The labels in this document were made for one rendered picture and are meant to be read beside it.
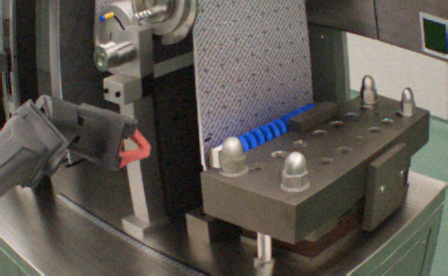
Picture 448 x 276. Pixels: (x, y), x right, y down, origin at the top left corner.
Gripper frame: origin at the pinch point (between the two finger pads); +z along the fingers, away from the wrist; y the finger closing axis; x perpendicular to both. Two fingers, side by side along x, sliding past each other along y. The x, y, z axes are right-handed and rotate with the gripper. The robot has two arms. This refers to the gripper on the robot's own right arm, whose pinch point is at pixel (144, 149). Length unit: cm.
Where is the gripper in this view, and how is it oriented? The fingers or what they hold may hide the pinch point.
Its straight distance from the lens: 98.9
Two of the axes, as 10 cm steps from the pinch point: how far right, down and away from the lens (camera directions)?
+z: 6.4, 2.1, 7.4
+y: 7.1, 2.1, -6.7
